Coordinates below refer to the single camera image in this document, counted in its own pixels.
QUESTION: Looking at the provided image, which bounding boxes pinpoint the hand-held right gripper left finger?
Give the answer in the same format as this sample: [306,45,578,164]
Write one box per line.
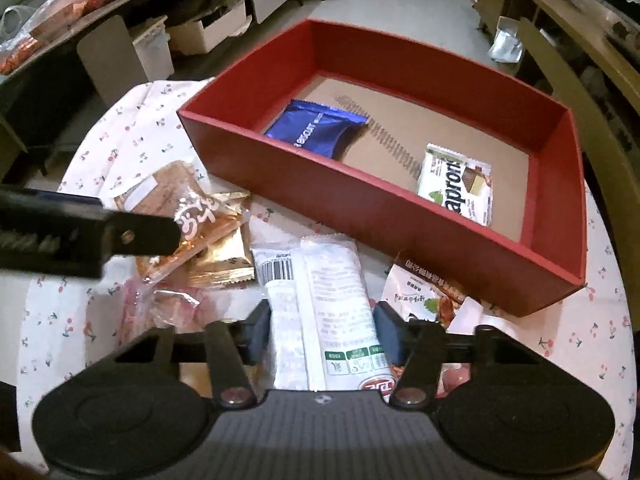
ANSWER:
[114,300,273,408]

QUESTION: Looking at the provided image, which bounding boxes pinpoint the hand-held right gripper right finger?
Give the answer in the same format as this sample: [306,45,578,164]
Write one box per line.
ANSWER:
[372,301,543,410]

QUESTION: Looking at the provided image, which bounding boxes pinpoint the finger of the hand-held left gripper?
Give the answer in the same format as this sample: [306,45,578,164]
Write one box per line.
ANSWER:
[100,207,181,262]

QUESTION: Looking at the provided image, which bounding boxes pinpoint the white barcode snack packet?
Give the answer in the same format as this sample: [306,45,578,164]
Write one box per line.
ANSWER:
[250,242,311,391]

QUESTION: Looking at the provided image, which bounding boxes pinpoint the wide white snack packet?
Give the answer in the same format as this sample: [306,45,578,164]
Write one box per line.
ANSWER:
[300,236,398,392]

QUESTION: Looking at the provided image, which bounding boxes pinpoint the clear printed bread packet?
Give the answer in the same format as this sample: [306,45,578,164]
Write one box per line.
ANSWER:
[112,159,251,281]

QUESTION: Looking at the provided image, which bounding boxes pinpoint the gold snack packet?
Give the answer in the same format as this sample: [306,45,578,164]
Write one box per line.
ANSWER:
[210,191,255,246]
[187,232,256,288]

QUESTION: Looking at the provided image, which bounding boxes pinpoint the pink clear snack packet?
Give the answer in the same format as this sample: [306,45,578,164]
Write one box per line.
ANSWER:
[120,277,271,396]

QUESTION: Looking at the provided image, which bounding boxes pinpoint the red cardboard box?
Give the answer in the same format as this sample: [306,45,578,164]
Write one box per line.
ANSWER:
[177,17,587,318]

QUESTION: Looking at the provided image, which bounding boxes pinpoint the white red print packet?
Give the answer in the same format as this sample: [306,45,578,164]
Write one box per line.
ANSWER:
[385,252,483,336]

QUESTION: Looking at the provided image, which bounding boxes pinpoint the sausage packet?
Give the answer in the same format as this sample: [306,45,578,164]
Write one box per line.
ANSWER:
[395,297,486,401]

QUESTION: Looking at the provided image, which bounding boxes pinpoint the cherry print tablecloth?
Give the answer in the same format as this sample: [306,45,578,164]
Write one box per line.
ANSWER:
[20,77,636,480]

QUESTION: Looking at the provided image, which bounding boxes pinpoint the white green wafer packet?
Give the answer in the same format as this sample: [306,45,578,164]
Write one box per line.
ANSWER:
[416,143,495,226]

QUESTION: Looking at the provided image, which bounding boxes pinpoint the narrow white storage bin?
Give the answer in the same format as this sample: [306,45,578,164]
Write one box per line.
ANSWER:
[129,15,176,81]

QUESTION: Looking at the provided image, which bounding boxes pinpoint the grey desk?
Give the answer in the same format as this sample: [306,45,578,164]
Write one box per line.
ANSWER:
[0,0,251,111]

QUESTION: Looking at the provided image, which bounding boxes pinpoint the blue snack packet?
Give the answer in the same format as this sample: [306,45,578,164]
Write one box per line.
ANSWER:
[263,99,370,160]

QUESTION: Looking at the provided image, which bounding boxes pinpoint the clear plastic bag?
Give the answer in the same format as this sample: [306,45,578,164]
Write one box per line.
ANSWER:
[0,4,53,48]

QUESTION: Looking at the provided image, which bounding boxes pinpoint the wide white storage bin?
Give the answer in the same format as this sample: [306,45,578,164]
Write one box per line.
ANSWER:
[167,0,252,56]

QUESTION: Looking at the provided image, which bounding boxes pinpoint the silver foil bag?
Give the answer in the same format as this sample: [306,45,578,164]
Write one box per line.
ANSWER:
[488,16,524,64]

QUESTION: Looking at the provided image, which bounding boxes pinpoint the wooden table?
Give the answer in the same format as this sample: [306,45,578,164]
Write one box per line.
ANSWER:
[472,0,640,101]

